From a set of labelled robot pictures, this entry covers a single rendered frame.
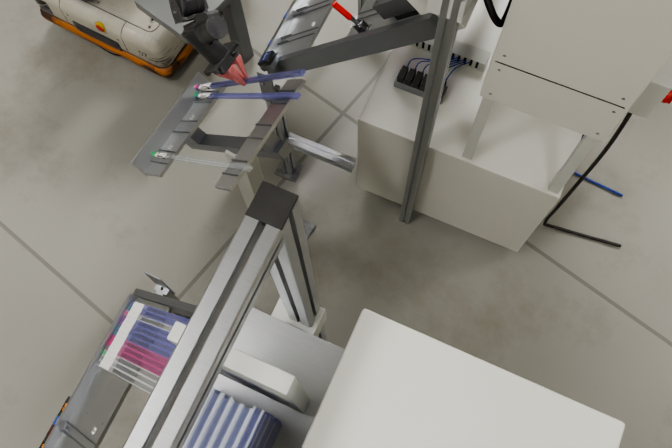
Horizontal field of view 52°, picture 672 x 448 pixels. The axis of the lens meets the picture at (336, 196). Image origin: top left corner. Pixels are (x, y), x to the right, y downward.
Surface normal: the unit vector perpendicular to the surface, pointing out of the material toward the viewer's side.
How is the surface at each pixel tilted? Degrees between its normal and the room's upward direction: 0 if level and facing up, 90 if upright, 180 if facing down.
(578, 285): 0
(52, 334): 0
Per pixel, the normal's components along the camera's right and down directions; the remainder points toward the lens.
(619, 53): -0.41, 0.85
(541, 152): -0.02, -0.36
